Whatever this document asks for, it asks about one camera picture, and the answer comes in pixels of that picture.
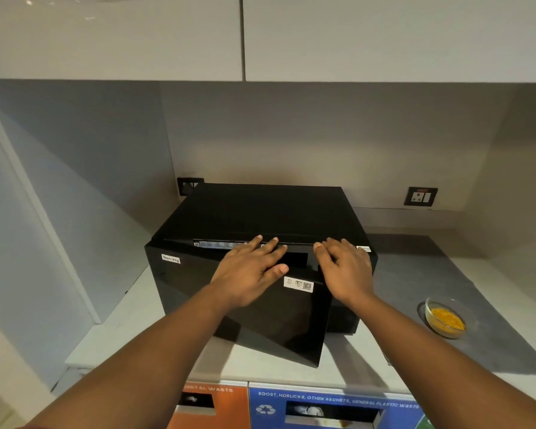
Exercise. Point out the person's right hand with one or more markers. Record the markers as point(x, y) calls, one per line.
point(350, 274)

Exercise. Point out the person's left hand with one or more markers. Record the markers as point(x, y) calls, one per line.
point(243, 276)

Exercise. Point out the person's left middle finger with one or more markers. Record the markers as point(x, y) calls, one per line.
point(269, 245)

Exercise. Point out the person's left thumb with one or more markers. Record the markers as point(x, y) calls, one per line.
point(278, 272)

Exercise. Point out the person's right thumb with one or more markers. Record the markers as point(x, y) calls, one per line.
point(321, 256)

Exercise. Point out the black microwave door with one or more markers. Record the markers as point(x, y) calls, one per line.
point(250, 321)

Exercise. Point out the person's left forearm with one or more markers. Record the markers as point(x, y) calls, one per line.
point(134, 366)

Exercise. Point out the person's right forearm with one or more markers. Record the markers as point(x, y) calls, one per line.
point(442, 370)

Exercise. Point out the white label with square code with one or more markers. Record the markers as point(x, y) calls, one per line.
point(298, 284)

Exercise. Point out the black microwave oven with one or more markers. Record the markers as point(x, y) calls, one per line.
point(268, 209)

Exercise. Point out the long strip label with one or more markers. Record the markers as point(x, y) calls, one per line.
point(214, 244)

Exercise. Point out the small white text label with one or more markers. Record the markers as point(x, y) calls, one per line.
point(170, 259)

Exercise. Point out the black socket with white switches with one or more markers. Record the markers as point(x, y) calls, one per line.
point(420, 197)

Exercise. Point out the blue waste bin panel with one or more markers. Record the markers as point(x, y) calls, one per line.
point(268, 395)

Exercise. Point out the yellow food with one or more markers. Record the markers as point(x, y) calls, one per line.
point(447, 320)

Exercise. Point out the orange waste bin panel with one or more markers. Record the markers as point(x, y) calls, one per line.
point(228, 406)

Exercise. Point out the clear glass bowl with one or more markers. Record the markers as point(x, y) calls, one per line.
point(469, 314)

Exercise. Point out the green waste bin panel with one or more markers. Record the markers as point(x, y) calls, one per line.
point(430, 422)

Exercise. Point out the black wall socket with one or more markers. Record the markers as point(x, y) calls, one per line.
point(188, 186)

